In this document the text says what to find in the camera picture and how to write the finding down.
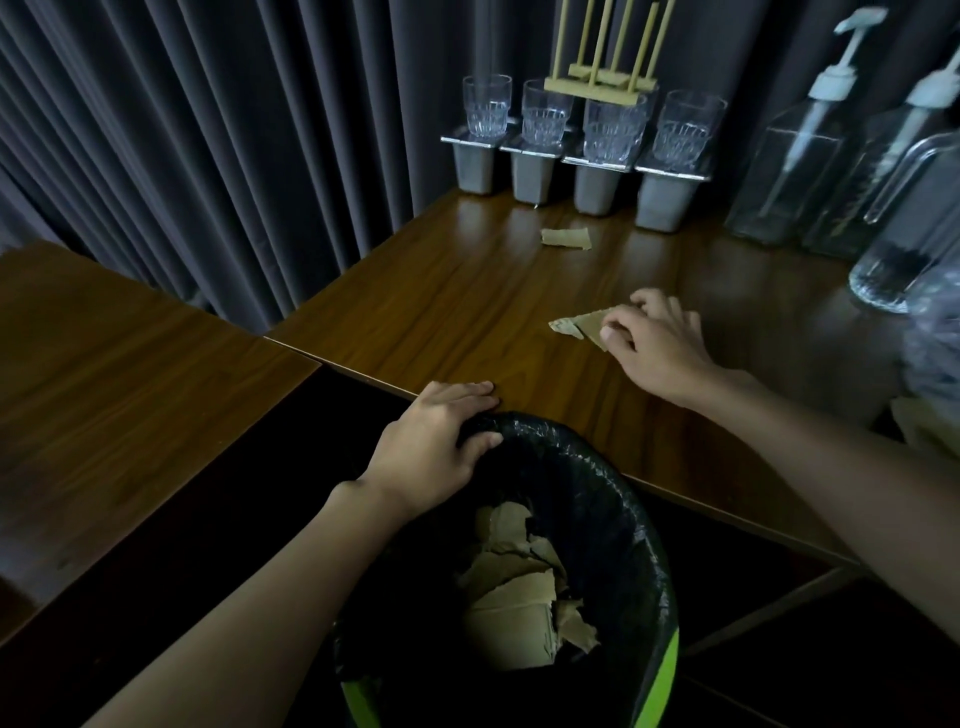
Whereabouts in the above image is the person's right hand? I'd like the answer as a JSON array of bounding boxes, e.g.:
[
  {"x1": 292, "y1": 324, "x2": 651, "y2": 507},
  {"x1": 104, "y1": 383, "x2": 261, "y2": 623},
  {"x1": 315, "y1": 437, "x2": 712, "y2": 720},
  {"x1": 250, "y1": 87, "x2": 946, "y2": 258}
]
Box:
[{"x1": 599, "y1": 288, "x2": 726, "y2": 411}]

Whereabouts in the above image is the person's left hand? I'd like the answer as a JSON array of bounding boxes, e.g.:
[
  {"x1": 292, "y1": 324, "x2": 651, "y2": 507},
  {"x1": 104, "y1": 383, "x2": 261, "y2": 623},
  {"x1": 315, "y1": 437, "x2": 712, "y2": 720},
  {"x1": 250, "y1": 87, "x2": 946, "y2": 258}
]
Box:
[{"x1": 361, "y1": 380, "x2": 504, "y2": 524}]

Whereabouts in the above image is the triangular torn cardboard piece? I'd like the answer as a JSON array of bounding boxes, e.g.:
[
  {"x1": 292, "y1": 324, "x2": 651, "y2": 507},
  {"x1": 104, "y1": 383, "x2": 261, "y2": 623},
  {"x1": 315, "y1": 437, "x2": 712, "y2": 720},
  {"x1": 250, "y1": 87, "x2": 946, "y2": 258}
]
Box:
[{"x1": 548, "y1": 306, "x2": 625, "y2": 353}]

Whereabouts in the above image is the black bin liner bag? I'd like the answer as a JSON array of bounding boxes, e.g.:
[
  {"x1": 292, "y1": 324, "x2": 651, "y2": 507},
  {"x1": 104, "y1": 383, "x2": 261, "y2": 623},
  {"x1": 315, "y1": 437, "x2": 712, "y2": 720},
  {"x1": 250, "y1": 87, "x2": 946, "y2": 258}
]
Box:
[{"x1": 333, "y1": 411, "x2": 681, "y2": 728}]

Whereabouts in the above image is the green trash bin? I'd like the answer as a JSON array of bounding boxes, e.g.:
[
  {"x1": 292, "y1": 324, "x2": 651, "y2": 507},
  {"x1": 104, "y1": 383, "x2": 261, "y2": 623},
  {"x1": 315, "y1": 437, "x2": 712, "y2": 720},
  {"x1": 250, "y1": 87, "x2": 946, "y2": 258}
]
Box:
[{"x1": 339, "y1": 626, "x2": 681, "y2": 728}]

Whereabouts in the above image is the person's right forearm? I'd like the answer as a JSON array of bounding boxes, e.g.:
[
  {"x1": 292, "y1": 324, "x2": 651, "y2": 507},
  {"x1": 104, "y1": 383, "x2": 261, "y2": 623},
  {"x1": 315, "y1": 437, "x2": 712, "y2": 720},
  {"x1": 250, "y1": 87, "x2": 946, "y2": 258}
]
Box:
[{"x1": 686, "y1": 367, "x2": 960, "y2": 648}]

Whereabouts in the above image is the person's left forearm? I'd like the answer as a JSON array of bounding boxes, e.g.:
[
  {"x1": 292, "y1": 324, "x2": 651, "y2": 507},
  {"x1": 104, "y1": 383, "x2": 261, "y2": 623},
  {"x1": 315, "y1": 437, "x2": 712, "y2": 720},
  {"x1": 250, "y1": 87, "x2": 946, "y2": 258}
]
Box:
[{"x1": 81, "y1": 480, "x2": 414, "y2": 728}]

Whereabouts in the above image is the steel container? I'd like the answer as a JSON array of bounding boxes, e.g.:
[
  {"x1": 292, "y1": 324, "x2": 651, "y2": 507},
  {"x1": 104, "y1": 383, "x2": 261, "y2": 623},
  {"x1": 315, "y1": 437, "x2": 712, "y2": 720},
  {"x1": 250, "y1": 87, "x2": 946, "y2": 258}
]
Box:
[
  {"x1": 633, "y1": 161, "x2": 714, "y2": 234},
  {"x1": 499, "y1": 135, "x2": 568, "y2": 208},
  {"x1": 440, "y1": 122, "x2": 520, "y2": 197},
  {"x1": 561, "y1": 152, "x2": 639, "y2": 219}
]

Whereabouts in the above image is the pile of torn cardboard scraps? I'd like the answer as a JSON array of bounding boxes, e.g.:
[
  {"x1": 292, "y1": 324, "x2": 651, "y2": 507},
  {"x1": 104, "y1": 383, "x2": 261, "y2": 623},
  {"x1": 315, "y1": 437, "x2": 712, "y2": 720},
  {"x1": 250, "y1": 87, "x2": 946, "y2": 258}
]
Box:
[{"x1": 454, "y1": 501, "x2": 603, "y2": 672}]

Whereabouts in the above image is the clear drinking glass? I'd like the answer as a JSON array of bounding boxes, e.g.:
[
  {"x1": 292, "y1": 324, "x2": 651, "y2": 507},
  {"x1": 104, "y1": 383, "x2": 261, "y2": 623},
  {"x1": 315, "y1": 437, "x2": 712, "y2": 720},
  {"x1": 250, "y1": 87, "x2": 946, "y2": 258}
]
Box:
[
  {"x1": 582, "y1": 88, "x2": 651, "y2": 167},
  {"x1": 651, "y1": 89, "x2": 729, "y2": 171},
  {"x1": 521, "y1": 78, "x2": 576, "y2": 148},
  {"x1": 462, "y1": 73, "x2": 514, "y2": 141}
]

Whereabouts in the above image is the clear pump dispenser bottle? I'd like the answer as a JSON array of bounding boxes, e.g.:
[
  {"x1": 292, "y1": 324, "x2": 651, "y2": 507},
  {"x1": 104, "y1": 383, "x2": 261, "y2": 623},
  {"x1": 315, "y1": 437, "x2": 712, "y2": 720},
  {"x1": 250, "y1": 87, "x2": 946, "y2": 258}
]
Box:
[
  {"x1": 723, "y1": 6, "x2": 891, "y2": 248},
  {"x1": 801, "y1": 45, "x2": 960, "y2": 261}
]

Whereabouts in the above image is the wooden peg rack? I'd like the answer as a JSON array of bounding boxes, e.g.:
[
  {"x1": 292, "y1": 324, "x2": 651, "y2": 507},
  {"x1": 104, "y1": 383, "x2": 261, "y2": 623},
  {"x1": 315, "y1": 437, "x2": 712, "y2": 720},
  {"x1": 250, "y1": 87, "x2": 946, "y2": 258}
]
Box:
[{"x1": 543, "y1": 0, "x2": 678, "y2": 108}]

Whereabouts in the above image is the clear plastic bag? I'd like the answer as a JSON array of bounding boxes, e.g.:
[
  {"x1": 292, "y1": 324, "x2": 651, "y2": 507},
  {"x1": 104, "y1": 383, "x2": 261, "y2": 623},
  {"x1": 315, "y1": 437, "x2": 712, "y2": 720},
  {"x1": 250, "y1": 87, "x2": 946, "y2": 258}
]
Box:
[{"x1": 898, "y1": 251, "x2": 960, "y2": 425}]

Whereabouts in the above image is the grey pleated curtain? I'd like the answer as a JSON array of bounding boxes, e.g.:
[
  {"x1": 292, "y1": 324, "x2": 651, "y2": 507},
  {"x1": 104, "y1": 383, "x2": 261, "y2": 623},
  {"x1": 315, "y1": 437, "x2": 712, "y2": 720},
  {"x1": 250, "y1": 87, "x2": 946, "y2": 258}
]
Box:
[{"x1": 0, "y1": 0, "x2": 960, "y2": 336}]

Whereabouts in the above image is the glass pitcher with handle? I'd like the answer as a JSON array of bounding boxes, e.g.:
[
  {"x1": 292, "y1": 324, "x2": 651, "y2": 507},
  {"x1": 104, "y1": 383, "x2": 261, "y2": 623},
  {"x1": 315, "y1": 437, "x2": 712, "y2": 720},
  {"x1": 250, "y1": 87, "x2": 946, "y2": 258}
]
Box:
[{"x1": 848, "y1": 130, "x2": 960, "y2": 315}]

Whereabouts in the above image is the wooden table frame bar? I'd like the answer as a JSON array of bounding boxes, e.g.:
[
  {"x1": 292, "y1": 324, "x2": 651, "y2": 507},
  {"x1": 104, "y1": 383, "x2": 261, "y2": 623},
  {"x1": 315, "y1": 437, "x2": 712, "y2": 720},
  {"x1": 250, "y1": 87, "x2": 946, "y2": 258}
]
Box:
[{"x1": 681, "y1": 566, "x2": 867, "y2": 658}]

